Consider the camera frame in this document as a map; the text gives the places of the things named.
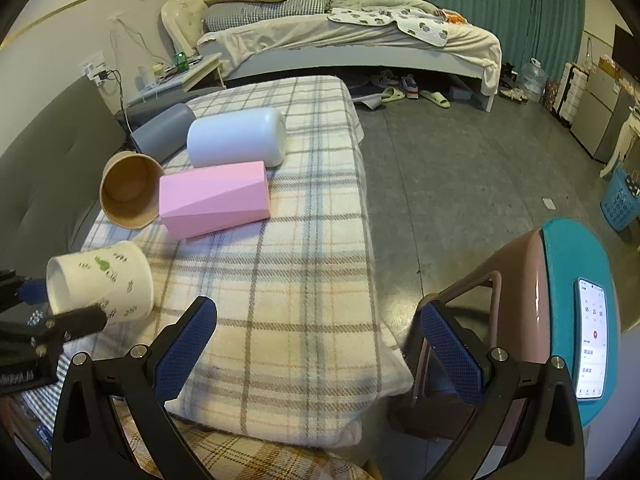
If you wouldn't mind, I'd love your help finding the white nightstand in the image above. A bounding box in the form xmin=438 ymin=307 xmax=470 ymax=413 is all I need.
xmin=128 ymin=53 xmax=222 ymax=105

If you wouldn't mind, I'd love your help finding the blue laundry basket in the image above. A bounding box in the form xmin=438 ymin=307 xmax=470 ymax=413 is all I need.
xmin=600 ymin=166 xmax=639 ymax=232

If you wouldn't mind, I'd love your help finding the teal curtain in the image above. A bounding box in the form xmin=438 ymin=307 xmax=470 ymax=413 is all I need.
xmin=430 ymin=0 xmax=586 ymax=80

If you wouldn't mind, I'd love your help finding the black television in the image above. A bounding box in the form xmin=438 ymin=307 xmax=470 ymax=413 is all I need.
xmin=612 ymin=25 xmax=640 ymax=81

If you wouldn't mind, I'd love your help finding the black cable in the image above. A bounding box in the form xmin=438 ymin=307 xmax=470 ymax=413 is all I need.
xmin=96 ymin=68 xmax=134 ymax=134

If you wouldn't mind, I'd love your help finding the patterned baby mat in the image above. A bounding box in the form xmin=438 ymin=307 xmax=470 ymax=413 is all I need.
xmin=328 ymin=6 xmax=449 ymax=47

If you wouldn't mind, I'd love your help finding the sneaker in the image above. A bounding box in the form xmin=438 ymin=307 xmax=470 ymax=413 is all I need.
xmin=399 ymin=75 xmax=420 ymax=100

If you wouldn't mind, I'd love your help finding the blue checked cloth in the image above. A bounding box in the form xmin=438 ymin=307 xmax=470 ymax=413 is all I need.
xmin=22 ymin=308 xmax=70 ymax=436

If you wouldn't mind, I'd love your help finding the grey cabinet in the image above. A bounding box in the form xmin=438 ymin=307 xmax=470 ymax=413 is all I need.
xmin=570 ymin=68 xmax=634 ymax=162

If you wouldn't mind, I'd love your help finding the checked pillow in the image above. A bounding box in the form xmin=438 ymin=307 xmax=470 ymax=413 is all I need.
xmin=203 ymin=0 xmax=331 ymax=32

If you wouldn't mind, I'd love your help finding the smartphone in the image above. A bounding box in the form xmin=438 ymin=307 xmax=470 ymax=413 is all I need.
xmin=575 ymin=278 xmax=608 ymax=401

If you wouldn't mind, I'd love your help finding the plaid blanket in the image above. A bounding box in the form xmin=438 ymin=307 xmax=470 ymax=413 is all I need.
xmin=60 ymin=76 xmax=413 ymax=448

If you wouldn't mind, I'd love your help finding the water bottle jug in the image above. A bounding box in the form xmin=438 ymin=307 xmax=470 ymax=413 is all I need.
xmin=518 ymin=58 xmax=548 ymax=102

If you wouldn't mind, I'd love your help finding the white plastic cup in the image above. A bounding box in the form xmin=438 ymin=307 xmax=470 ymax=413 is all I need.
xmin=186 ymin=107 xmax=288 ymax=168

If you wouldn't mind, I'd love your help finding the brown kraft paper cup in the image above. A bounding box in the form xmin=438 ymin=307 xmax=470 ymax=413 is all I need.
xmin=99 ymin=151 xmax=164 ymax=230

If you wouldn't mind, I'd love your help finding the green slipper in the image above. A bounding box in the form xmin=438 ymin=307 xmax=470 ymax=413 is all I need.
xmin=419 ymin=90 xmax=451 ymax=110
xmin=381 ymin=87 xmax=406 ymax=104

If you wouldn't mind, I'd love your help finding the wall power socket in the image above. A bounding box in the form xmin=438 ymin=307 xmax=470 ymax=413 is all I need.
xmin=79 ymin=51 xmax=107 ymax=86

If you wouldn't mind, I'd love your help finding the dark grey plastic cup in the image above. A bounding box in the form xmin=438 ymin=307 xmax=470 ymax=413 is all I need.
xmin=131 ymin=103 xmax=195 ymax=164

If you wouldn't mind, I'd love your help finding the green soda can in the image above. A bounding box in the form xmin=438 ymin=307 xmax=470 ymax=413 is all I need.
xmin=174 ymin=52 xmax=189 ymax=74

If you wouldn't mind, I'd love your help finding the white mug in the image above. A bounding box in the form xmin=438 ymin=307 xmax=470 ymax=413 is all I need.
xmin=138 ymin=64 xmax=156 ymax=88

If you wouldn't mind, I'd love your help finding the white charging cable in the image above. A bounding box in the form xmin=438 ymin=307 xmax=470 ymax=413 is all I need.
xmin=108 ymin=13 xmax=174 ymax=68

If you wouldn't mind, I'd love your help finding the bed with white frame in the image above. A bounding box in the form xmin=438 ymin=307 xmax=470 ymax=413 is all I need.
xmin=160 ymin=0 xmax=502 ymax=110

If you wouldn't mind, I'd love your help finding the pink faceted plastic cup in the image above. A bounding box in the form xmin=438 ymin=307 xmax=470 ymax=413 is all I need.
xmin=158 ymin=162 xmax=270 ymax=240

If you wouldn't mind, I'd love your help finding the white floral paper cup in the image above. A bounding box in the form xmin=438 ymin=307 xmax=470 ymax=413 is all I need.
xmin=46 ymin=240 xmax=154 ymax=325

